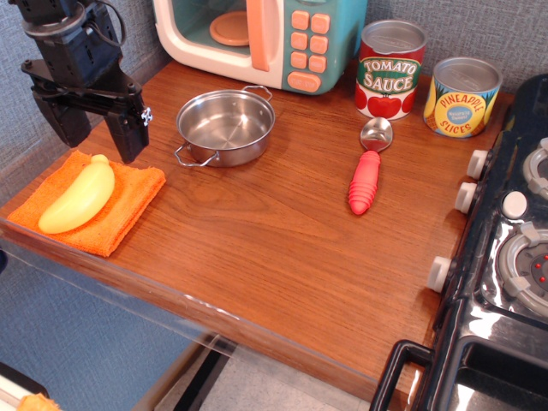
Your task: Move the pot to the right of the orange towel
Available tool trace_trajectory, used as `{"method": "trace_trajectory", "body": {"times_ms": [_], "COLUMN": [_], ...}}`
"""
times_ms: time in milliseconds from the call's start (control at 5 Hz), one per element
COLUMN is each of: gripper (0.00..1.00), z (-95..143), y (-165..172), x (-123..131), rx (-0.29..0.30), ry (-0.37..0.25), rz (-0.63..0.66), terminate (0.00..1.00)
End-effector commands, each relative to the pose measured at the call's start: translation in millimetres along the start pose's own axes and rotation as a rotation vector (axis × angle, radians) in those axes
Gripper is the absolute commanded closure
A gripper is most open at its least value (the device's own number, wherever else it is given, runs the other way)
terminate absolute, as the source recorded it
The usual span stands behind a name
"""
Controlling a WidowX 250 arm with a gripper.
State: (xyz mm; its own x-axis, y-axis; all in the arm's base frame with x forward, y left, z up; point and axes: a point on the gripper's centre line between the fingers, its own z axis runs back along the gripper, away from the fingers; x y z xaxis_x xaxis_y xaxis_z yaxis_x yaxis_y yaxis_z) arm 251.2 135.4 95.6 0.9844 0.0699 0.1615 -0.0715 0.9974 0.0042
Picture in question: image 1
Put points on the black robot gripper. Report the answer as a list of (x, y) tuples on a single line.
[(79, 73)]

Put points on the stainless steel pot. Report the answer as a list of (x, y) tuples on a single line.
[(225, 128)]

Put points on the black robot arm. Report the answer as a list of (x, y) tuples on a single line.
[(79, 73)]

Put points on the orange towel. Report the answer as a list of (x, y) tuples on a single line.
[(133, 192)]

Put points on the yellow toy banana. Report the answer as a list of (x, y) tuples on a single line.
[(83, 200)]

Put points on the orange microwave turntable plate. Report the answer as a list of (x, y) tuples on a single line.
[(230, 29)]

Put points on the toy microwave teal and white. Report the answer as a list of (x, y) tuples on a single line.
[(297, 46)]

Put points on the orange object bottom left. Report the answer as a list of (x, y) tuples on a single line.
[(37, 402)]

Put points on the tomato sauce can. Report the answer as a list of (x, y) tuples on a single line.
[(388, 70)]

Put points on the pineapple slices can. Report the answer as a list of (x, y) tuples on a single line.
[(461, 96)]

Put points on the white stove knob bottom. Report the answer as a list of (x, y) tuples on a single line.
[(438, 273)]

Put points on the white stove knob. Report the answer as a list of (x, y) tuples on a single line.
[(465, 197), (438, 273), (476, 163)]

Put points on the white stove knob middle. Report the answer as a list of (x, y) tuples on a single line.
[(465, 197)]

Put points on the white stove knob top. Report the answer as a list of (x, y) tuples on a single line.
[(476, 163)]

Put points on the black toy stove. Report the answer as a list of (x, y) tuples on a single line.
[(490, 345)]

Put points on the red handled metal scoop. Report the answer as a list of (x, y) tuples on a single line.
[(375, 136)]

